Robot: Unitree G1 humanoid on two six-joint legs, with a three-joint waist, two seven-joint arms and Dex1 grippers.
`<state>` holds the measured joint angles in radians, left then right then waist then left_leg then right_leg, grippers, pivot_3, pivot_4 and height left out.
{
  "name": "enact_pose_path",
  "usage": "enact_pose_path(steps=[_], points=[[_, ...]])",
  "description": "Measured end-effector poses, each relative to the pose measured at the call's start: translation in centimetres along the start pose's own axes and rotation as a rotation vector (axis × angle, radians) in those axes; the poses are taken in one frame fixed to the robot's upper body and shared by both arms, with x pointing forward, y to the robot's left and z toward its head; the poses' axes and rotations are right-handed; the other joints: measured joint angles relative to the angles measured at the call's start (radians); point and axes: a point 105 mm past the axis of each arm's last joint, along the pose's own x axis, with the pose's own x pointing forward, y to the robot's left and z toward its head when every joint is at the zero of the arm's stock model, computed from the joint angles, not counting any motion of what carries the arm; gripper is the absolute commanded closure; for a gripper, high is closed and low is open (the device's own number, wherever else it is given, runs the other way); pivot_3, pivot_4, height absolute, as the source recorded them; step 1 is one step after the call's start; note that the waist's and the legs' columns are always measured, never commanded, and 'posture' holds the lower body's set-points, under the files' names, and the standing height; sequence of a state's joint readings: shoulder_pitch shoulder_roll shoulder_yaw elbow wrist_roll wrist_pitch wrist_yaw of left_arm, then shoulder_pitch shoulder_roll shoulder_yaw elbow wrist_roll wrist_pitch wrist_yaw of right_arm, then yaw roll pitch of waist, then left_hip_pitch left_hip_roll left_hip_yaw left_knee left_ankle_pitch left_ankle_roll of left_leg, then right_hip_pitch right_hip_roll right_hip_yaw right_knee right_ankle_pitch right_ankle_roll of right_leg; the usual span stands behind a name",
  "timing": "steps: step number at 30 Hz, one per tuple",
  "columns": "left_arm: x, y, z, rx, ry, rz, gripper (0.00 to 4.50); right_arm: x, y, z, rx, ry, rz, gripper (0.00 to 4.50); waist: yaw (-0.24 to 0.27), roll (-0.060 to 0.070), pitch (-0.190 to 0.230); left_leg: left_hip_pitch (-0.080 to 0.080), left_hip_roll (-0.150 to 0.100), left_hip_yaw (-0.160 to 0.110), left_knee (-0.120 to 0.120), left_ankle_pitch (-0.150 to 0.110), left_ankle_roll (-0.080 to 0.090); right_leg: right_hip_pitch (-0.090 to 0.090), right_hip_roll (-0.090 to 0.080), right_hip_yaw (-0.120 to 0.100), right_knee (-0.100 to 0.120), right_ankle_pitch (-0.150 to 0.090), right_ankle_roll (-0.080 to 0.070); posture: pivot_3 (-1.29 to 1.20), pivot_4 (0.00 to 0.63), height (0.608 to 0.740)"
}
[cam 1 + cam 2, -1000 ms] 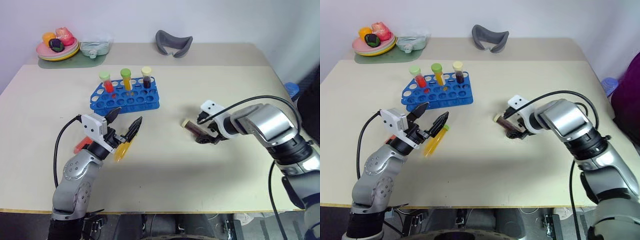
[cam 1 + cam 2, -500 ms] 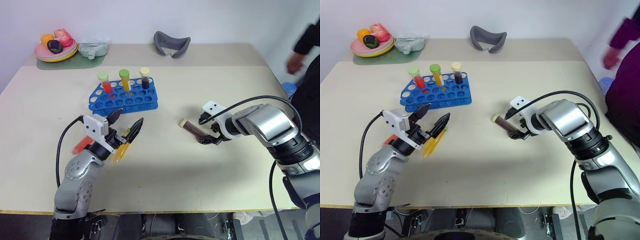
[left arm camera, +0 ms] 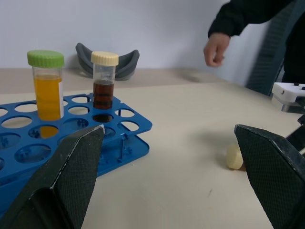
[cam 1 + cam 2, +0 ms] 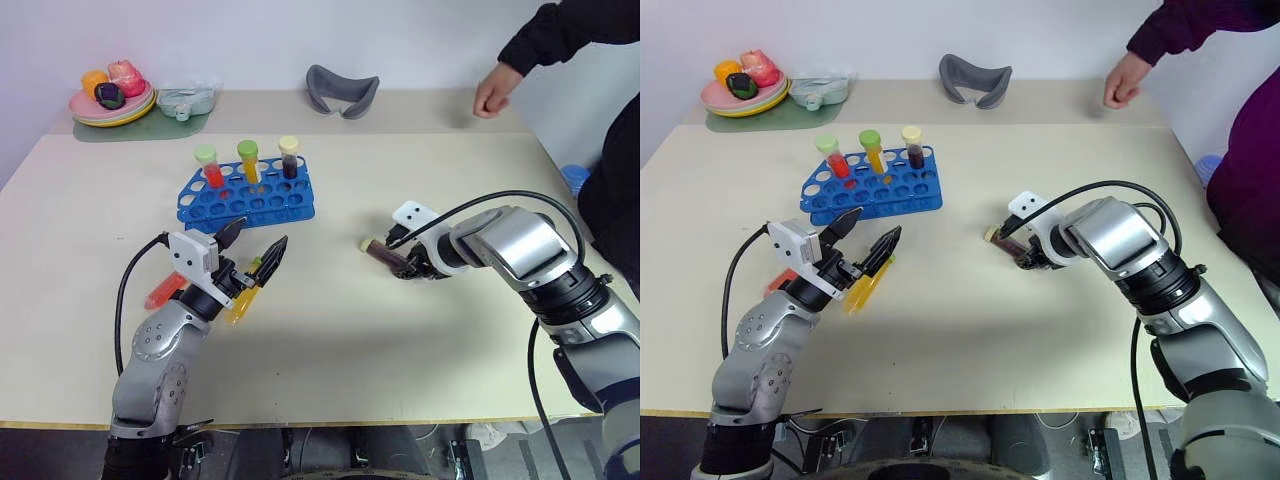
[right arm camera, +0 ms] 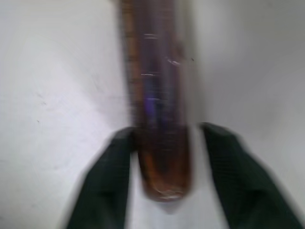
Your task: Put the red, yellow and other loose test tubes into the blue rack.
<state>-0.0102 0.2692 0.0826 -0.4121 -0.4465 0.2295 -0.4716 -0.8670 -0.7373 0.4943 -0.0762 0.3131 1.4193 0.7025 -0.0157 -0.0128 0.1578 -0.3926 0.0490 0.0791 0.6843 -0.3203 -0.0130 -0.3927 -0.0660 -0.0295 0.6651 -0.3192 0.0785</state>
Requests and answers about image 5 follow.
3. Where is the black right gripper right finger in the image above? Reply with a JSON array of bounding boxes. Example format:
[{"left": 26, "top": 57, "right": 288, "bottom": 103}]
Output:
[{"left": 201, "top": 122, "right": 305, "bottom": 229}]

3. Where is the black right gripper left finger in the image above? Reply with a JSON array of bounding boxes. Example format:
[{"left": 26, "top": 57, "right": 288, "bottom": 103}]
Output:
[{"left": 65, "top": 127, "right": 134, "bottom": 229}]

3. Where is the brown liquid test tube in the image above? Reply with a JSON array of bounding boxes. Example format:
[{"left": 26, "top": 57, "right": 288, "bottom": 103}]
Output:
[{"left": 118, "top": 0, "right": 197, "bottom": 202}]

